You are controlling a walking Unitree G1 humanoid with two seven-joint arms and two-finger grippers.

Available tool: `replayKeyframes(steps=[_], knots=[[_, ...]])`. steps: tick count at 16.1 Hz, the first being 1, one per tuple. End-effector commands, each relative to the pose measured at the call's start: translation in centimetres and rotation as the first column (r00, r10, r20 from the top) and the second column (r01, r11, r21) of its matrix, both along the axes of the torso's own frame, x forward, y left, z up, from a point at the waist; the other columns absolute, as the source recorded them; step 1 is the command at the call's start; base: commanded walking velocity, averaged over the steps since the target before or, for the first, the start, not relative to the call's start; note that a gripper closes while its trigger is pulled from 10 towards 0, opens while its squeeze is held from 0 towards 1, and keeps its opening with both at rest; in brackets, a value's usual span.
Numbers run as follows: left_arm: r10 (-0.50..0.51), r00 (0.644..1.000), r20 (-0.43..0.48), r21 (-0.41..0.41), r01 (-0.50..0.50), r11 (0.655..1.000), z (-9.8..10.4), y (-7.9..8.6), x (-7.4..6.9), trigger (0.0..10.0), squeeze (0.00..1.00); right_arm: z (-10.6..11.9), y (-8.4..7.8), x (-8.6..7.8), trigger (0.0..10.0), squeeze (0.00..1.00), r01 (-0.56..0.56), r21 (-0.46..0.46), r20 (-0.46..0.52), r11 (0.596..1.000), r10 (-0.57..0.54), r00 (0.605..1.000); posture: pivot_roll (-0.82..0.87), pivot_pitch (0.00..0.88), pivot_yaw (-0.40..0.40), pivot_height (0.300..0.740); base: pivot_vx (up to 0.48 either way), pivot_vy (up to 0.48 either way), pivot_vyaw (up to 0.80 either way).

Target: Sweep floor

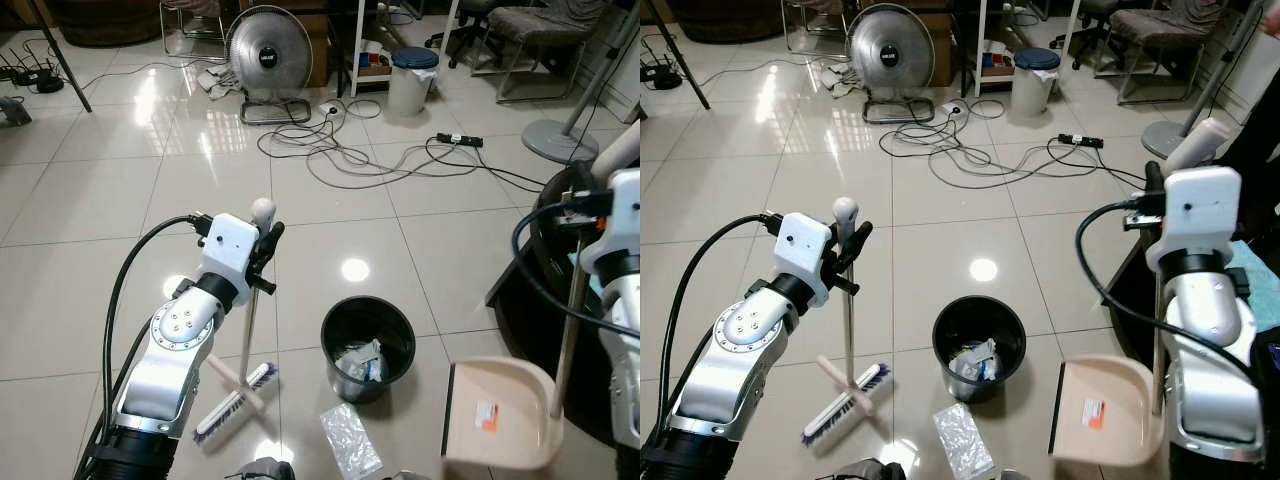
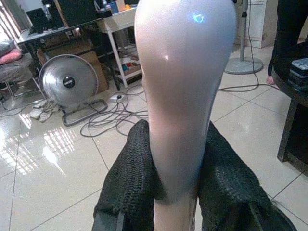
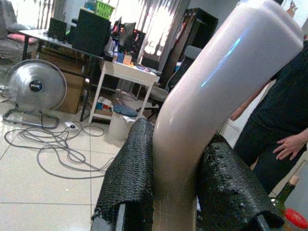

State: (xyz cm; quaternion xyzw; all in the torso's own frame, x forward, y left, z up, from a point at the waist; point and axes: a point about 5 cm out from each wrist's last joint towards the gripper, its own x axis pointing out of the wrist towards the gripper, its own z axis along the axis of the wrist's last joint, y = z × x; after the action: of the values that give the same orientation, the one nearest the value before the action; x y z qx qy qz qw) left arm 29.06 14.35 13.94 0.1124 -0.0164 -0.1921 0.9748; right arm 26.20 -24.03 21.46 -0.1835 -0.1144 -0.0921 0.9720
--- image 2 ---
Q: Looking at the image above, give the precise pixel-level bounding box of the chair with folded clothes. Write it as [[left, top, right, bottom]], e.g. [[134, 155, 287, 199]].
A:
[[0, 39, 40, 111]]

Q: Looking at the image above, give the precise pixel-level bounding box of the white cabinet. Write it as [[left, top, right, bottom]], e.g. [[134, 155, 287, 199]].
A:
[[234, 0, 280, 49]]

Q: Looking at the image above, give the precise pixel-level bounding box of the grey pedestal fan stand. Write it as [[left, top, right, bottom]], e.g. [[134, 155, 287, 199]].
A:
[[224, 0, 264, 75]]

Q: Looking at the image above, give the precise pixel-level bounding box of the white rag on floor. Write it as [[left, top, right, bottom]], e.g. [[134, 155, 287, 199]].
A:
[[28, 100, 60, 123]]

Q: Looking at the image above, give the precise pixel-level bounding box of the person in black clothes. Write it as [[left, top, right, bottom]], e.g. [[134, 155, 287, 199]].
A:
[[266, 0, 308, 85]]

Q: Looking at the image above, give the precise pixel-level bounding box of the round silver floor fan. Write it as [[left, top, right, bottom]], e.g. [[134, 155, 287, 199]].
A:
[[38, 54, 108, 127]]

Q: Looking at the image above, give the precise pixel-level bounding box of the white side table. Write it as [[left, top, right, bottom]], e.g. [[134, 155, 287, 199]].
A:
[[97, 7, 143, 88]]

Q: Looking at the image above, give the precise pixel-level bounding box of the grey cable on floor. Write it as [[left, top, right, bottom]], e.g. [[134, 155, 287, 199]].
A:
[[79, 84, 148, 138]]

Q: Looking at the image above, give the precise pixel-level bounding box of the dark round table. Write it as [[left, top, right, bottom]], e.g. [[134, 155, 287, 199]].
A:
[[271, 72, 308, 174]]

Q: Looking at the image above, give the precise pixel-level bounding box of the black desk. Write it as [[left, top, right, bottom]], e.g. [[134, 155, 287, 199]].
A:
[[17, 17, 121, 91]]

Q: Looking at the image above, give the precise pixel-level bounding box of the stack of boxes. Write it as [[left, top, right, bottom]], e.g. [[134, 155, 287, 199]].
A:
[[287, 57, 308, 92]]

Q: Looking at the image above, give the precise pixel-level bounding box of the brown cardboard box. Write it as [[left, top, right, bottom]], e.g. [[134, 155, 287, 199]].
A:
[[37, 44, 109, 94]]

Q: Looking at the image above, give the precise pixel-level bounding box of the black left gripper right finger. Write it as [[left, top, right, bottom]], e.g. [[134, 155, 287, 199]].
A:
[[197, 120, 298, 231]]

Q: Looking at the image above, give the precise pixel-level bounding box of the white power strip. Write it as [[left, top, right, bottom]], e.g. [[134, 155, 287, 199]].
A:
[[109, 94, 126, 103]]

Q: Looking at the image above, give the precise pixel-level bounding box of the black speaker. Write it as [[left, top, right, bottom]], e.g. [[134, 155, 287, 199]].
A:
[[26, 7, 50, 33]]

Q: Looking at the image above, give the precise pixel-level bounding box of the black computer monitor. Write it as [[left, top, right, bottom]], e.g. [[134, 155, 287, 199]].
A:
[[53, 0, 98, 27]]

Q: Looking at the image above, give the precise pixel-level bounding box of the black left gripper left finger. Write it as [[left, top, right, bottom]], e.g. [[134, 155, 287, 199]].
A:
[[92, 119, 166, 231]]

